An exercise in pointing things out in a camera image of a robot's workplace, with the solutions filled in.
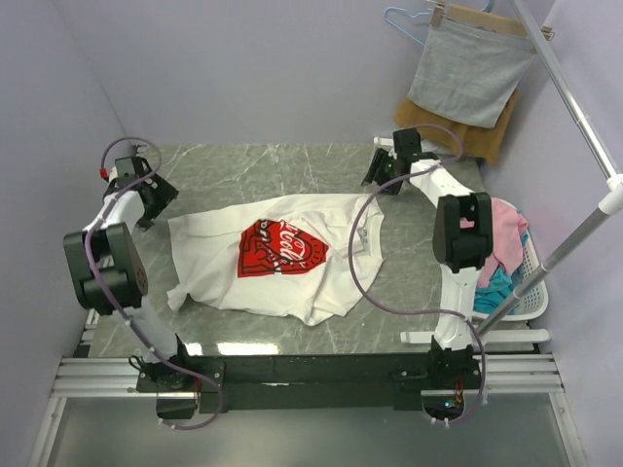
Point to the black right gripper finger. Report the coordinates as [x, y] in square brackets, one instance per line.
[391, 187]
[375, 173]

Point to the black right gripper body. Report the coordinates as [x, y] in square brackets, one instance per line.
[388, 169]

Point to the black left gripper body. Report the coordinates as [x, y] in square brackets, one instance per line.
[147, 172]

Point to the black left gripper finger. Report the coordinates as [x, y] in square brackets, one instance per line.
[165, 193]
[144, 224]

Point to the white t-shirt red print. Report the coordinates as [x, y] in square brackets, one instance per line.
[307, 256]

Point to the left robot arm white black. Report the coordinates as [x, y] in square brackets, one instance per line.
[106, 270]

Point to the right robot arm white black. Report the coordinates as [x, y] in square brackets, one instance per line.
[462, 240]

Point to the brown hanging cloth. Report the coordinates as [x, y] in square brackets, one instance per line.
[477, 142]

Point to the grey hanging cloth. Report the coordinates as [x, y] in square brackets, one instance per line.
[467, 74]

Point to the pink garment in basket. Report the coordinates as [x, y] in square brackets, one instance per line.
[509, 227]

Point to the wooden clip hanger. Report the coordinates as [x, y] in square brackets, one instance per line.
[477, 18]

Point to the teal garment in basket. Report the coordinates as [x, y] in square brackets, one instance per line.
[501, 285]

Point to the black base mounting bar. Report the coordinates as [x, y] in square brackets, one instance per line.
[295, 382]

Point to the white bracket on table rear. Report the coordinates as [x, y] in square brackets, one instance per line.
[383, 142]

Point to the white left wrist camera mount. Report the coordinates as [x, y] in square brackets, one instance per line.
[108, 174]

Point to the blue wire hanger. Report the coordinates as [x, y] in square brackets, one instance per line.
[406, 22]

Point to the aluminium rail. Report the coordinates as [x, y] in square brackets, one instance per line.
[96, 378]

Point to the silver metal pole frame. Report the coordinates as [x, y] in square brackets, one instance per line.
[547, 169]

